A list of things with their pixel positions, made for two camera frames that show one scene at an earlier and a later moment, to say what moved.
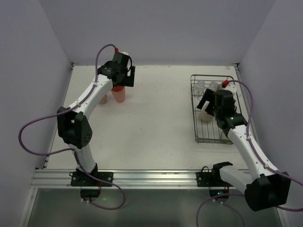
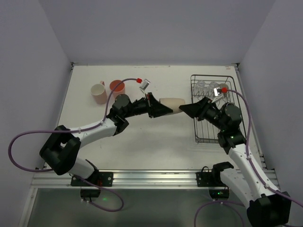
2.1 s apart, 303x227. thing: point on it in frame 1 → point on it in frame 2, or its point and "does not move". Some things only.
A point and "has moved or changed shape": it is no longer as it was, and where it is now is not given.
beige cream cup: [205, 117] has moved or changed shape
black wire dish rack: [206, 129] does not move
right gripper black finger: [209, 95] → [195, 110]
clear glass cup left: [199, 88] does not move
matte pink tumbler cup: [119, 92] does not move
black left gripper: [129, 77] → [149, 105]
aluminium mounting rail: [127, 178] does not move
